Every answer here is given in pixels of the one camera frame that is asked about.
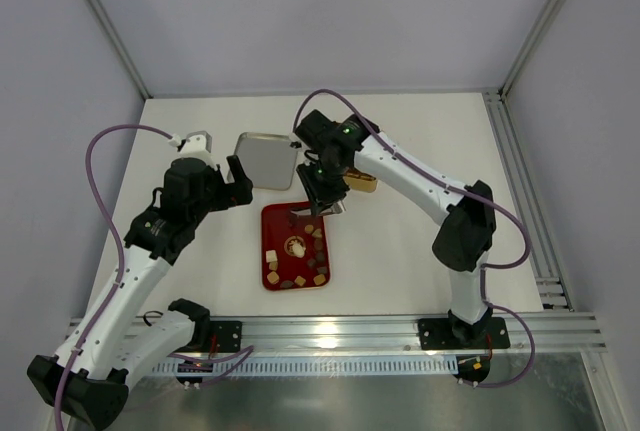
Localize silver metal tongs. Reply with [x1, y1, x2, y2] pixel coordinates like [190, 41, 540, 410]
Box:
[287, 201, 346, 226]

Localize white square chocolate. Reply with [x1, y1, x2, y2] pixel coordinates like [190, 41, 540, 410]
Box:
[265, 250, 277, 263]

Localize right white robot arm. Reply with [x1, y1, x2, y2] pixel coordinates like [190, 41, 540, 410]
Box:
[293, 110, 496, 347]

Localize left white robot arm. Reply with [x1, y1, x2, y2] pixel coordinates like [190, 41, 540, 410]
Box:
[27, 131, 253, 430]

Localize gold chocolate tin box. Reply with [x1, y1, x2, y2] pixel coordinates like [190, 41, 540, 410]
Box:
[343, 168, 378, 193]

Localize white swirl round chocolate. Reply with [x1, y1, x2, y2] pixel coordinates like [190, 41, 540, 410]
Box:
[291, 242, 305, 258]

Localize tan square chocolate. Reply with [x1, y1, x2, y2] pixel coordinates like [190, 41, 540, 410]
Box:
[267, 272, 279, 284]

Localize silver tin lid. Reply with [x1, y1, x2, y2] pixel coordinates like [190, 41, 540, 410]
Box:
[234, 132, 298, 191]

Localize red rectangular tray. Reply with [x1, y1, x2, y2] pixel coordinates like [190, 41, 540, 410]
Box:
[261, 202, 331, 292]

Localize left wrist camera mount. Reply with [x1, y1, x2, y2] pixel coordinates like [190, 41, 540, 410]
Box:
[168, 131, 217, 169]

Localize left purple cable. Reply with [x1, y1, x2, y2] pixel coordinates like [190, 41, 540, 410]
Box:
[52, 123, 256, 431]

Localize aluminium mounting rail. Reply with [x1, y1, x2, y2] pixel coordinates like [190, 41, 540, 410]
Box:
[69, 313, 609, 380]

